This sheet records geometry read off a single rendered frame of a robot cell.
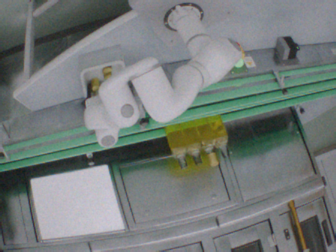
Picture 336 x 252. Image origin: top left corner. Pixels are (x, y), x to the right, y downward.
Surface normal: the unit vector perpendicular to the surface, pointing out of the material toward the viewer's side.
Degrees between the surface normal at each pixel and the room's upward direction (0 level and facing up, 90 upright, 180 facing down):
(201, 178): 90
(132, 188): 90
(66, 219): 90
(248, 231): 90
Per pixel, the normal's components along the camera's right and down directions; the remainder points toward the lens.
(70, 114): 0.00, -0.53
